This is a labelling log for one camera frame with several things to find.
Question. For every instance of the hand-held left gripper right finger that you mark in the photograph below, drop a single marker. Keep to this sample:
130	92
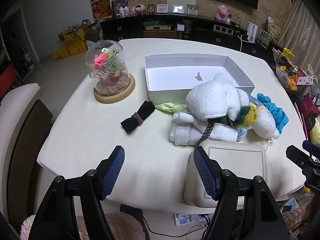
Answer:
206	172

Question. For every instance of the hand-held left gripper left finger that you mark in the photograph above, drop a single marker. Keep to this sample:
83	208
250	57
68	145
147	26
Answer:
113	172

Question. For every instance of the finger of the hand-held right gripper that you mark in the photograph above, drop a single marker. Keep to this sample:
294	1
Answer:
310	145
296	156

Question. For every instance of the white plush with yellow scarf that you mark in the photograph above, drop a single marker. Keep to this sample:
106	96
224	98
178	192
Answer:
265	125

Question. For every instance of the blue doll coat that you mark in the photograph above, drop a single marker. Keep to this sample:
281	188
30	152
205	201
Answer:
277	112

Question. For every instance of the white towel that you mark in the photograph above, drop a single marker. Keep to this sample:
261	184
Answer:
182	130

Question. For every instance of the black cloth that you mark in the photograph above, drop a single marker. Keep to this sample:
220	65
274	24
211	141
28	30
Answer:
130	125

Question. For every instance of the light blue face mask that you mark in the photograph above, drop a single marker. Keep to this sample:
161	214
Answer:
242	133

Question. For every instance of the green yellow knit scarf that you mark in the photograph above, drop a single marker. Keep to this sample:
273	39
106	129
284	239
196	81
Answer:
246	116

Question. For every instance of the white fluffy plush toy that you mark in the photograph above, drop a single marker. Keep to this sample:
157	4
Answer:
212	97

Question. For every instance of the light green cloth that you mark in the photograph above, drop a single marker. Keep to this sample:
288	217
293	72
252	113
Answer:
167	107

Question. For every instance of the white cardboard box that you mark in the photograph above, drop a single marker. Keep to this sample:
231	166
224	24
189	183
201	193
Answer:
175	77

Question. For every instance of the white power strip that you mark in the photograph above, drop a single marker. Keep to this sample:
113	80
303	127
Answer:
187	219

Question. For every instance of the glass bowl of snacks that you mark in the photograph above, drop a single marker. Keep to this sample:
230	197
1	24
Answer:
292	75

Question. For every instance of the glass dome with rose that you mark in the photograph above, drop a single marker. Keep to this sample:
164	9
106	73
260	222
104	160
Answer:
107	62

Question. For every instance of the beige curtain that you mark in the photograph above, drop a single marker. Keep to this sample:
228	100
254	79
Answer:
300	30

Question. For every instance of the row of glass bottles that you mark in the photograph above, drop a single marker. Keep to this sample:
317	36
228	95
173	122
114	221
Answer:
264	38

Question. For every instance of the white cushioned chair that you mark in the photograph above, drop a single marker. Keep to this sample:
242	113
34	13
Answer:
15	110

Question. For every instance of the white water kettle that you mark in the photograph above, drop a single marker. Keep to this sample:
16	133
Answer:
251	32

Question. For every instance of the yellow plastic crate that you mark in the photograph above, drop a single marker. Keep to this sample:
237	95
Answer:
72	36
60	53
77	48

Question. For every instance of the black long cabinet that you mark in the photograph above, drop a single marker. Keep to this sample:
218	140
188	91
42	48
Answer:
205	33

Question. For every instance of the brown cardboard box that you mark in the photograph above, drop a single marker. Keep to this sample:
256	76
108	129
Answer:
93	31

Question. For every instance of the red board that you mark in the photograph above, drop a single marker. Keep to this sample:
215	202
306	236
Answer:
7	76

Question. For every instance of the brown flat box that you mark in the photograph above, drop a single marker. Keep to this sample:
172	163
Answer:
158	33

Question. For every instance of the small white box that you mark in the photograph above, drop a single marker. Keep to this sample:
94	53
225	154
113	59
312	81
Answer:
180	27

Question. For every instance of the pink plush toy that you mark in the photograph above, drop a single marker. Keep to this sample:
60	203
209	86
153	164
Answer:
222	13

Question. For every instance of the red patterned poster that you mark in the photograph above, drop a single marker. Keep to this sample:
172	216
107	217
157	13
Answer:
101	8

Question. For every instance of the pink round toy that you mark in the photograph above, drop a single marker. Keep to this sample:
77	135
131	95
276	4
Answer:
140	8

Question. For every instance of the grey wall socket panel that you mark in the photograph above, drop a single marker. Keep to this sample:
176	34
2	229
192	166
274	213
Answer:
223	29

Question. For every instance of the dark small photo frame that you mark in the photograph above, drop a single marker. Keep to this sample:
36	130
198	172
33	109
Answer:
151	8

